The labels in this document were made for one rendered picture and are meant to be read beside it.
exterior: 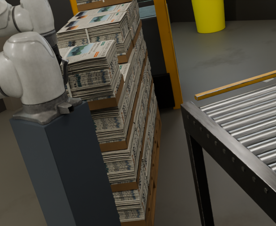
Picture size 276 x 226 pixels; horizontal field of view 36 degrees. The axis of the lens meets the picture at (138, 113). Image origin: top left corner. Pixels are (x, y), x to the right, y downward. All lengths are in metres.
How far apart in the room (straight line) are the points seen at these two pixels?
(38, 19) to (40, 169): 0.54
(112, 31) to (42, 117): 1.05
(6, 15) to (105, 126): 0.64
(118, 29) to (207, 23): 3.58
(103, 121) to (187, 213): 0.84
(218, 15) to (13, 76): 4.66
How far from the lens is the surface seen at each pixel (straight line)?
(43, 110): 1.41
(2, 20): 1.65
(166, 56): 3.52
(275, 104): 1.71
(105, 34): 2.35
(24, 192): 3.08
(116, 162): 1.99
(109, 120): 1.88
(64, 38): 2.41
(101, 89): 1.78
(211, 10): 5.78
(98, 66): 1.76
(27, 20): 1.62
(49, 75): 1.39
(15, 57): 1.37
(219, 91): 1.82
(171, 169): 2.85
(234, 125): 1.57
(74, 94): 1.81
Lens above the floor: 1.52
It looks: 24 degrees down
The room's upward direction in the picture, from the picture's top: 13 degrees counter-clockwise
